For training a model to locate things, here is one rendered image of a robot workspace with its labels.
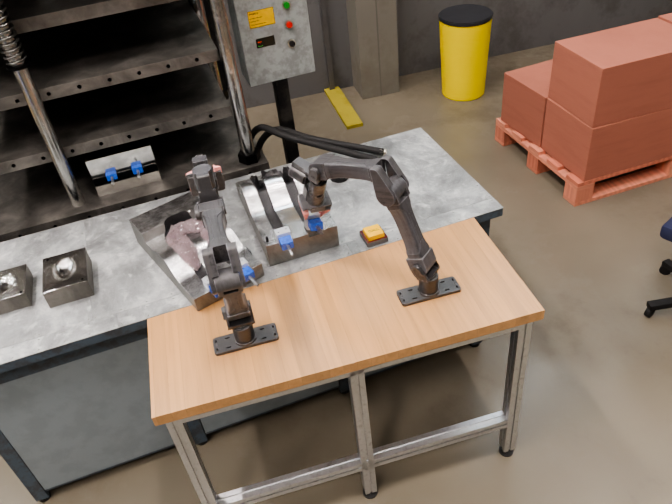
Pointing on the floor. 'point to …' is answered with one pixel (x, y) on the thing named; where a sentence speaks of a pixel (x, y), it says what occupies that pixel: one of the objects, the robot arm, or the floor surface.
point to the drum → (464, 50)
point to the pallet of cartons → (596, 110)
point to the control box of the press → (274, 50)
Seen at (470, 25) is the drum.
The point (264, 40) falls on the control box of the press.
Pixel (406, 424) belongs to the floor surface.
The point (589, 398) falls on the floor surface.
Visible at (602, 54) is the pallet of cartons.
